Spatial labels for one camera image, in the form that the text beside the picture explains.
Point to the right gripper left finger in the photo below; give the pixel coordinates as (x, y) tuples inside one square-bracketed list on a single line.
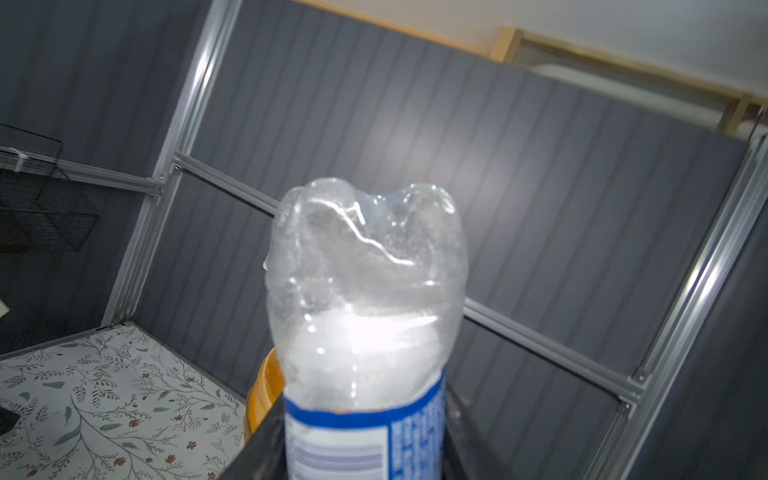
[(264, 455)]

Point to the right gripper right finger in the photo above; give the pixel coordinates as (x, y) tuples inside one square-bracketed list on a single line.
[(466, 454)]

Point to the blue label clear bottle front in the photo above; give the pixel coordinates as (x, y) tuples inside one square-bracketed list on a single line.
[(365, 299)]

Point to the orange bin liner bag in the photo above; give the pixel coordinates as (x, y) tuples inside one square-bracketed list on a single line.
[(263, 395)]

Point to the black wire wall basket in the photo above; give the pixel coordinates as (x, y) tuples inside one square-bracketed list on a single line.
[(42, 208)]

